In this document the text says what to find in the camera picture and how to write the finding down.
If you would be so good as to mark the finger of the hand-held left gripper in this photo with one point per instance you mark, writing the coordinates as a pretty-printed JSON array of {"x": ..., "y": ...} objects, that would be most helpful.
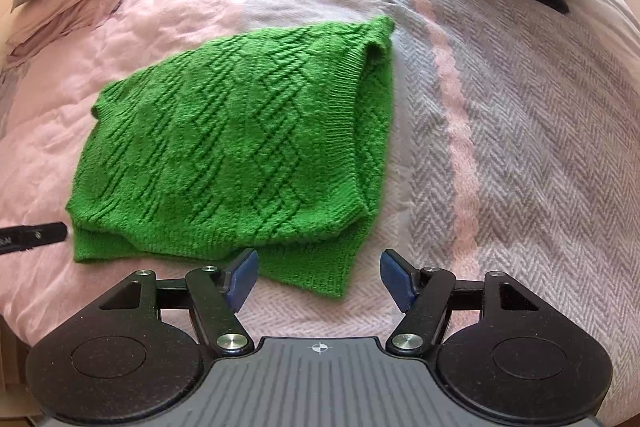
[{"x": 45, "y": 233}]

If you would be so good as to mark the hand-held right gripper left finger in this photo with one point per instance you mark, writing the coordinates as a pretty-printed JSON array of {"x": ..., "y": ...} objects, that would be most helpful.
[{"x": 242, "y": 277}]

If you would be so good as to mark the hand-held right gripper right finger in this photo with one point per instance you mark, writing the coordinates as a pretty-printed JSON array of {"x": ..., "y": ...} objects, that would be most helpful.
[{"x": 397, "y": 277}]

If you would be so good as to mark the green knitted sweater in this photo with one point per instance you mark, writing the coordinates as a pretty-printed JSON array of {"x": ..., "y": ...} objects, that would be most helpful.
[{"x": 225, "y": 132}]

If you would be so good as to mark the pink grey striped blanket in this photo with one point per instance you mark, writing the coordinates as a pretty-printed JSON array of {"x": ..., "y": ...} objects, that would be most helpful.
[{"x": 525, "y": 132}]

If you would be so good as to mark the folded mauve sheet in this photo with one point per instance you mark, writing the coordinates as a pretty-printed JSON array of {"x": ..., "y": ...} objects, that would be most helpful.
[{"x": 45, "y": 39}]

